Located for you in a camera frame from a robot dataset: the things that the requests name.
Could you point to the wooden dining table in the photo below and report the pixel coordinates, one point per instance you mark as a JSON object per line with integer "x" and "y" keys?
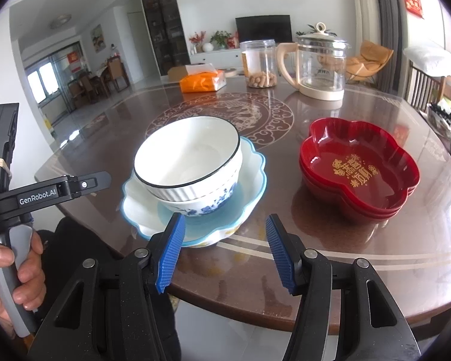
{"x": 88, "y": 86}

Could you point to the clear plastic snack jar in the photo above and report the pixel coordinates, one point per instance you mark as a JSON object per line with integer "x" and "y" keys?
{"x": 259, "y": 64}

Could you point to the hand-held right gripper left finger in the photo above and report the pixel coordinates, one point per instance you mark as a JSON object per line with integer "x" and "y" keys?
{"x": 171, "y": 252}

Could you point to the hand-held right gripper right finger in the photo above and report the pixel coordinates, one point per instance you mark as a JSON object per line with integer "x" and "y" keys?
{"x": 282, "y": 252}

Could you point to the red flowers in vase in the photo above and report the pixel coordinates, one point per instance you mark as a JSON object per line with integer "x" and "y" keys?
{"x": 197, "y": 41}

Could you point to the covered standing air conditioner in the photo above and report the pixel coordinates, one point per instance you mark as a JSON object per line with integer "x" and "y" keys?
{"x": 364, "y": 11}

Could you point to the blue scalloped bowl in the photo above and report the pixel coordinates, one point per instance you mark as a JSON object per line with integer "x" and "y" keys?
{"x": 248, "y": 180}

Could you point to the red ornament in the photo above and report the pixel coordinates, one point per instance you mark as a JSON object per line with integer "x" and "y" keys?
{"x": 232, "y": 41}

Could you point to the white television cabinet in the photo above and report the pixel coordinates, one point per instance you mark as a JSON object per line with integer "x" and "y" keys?
{"x": 214, "y": 58}

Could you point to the glass kettle cream base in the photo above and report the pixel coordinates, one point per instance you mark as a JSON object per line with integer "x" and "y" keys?
{"x": 319, "y": 67}

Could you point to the red wall hanging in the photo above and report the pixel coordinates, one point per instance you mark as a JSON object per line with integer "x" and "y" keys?
{"x": 412, "y": 2}

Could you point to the white bowl blue floral print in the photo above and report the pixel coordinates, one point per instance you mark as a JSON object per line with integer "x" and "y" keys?
{"x": 210, "y": 205}

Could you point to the white pillow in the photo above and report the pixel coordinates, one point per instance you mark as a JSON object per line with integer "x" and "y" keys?
{"x": 432, "y": 60}

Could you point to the round ceiling lamp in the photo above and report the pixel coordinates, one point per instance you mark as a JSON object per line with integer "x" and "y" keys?
{"x": 60, "y": 21}

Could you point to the white ribbed bowl black rim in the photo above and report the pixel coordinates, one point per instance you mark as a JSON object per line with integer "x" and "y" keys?
{"x": 188, "y": 154}

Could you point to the large green potted plant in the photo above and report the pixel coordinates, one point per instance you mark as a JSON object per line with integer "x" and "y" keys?
{"x": 304, "y": 31}

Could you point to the orange tissue pack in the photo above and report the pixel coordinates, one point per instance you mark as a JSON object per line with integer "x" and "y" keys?
{"x": 201, "y": 82}

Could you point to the cardboard box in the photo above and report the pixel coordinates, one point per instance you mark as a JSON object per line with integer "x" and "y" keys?
{"x": 177, "y": 73}

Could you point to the dark display cabinet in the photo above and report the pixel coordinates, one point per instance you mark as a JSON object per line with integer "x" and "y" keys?
{"x": 163, "y": 22}

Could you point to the bushy green potted plant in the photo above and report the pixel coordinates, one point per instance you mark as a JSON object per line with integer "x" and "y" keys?
{"x": 220, "y": 39}

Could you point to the grey curtain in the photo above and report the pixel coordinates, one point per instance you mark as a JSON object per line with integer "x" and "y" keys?
{"x": 389, "y": 26}

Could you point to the wooden dining chair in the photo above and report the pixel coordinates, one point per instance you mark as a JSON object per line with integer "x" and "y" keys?
{"x": 118, "y": 73}

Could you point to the black television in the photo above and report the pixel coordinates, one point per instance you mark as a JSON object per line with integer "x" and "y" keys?
{"x": 264, "y": 28}

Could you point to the orange lounge chair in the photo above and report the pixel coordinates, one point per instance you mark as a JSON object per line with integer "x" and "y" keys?
{"x": 372, "y": 58}

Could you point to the glass balcony door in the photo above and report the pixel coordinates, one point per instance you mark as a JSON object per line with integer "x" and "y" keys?
{"x": 52, "y": 82}

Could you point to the round white vase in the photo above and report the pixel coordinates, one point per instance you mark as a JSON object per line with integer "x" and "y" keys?
{"x": 208, "y": 47}

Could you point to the framed wall painting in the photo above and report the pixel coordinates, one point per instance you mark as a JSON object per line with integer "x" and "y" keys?
{"x": 97, "y": 38}

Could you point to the red door sign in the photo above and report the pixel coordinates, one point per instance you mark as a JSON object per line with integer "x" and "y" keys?
{"x": 74, "y": 61}

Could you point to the dark wooden slatted bench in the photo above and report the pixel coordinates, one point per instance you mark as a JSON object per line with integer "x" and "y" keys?
{"x": 421, "y": 90}

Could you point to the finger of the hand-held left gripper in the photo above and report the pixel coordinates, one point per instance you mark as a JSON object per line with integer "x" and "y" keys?
{"x": 92, "y": 182}

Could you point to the person's left hand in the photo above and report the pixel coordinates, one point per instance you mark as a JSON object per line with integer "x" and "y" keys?
{"x": 32, "y": 270}

